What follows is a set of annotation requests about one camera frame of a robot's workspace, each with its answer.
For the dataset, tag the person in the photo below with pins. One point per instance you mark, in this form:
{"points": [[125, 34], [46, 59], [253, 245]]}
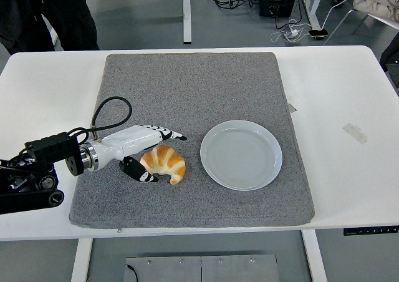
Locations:
{"points": [[68, 13]]}

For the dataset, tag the grey round plate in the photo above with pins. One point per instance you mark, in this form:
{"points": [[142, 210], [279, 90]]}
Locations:
{"points": [[241, 155]]}

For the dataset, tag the grey fabric mat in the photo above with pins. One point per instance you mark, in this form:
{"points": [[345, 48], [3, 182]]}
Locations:
{"points": [[187, 85]]}

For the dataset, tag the large clear tape piece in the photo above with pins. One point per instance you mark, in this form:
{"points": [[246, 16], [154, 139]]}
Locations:
{"points": [[354, 133]]}

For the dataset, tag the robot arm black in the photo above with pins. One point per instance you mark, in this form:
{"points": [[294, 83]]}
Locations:
{"points": [[46, 146]]}

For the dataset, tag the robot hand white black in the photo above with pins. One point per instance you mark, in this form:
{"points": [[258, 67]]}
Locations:
{"points": [[131, 140]]}

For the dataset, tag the white desk leg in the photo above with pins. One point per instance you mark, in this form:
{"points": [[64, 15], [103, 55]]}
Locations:
{"points": [[312, 4], [186, 10]]}

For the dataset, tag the croissant bread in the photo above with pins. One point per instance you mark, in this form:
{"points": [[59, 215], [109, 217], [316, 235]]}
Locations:
{"points": [[163, 160]]}

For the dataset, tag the black phone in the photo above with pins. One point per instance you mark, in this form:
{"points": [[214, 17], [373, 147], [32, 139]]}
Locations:
{"points": [[318, 33]]}

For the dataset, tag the small grey tape piece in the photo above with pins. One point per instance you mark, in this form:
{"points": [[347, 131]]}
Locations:
{"points": [[292, 107]]}

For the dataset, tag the black table control panel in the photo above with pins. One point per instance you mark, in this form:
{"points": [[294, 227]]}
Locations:
{"points": [[371, 231]]}

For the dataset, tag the white chair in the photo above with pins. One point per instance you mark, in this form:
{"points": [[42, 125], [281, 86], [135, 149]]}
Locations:
{"points": [[381, 18]]}

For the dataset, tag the grey metal plate with screws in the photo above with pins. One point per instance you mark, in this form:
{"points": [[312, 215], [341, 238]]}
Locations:
{"points": [[218, 271]]}

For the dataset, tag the white table leg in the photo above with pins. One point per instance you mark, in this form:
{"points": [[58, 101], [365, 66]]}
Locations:
{"points": [[315, 257], [81, 260]]}

